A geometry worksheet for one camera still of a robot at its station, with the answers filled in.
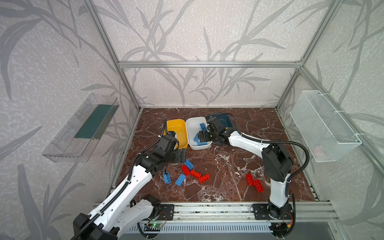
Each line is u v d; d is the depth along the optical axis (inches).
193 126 42.6
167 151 22.5
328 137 24.5
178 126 42.0
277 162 19.5
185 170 34.1
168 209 29.3
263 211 28.9
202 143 39.0
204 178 32.5
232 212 29.6
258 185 31.7
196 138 38.5
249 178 33.0
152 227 28.1
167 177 32.6
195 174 33.3
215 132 28.2
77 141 24.8
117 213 16.1
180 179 32.5
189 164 35.0
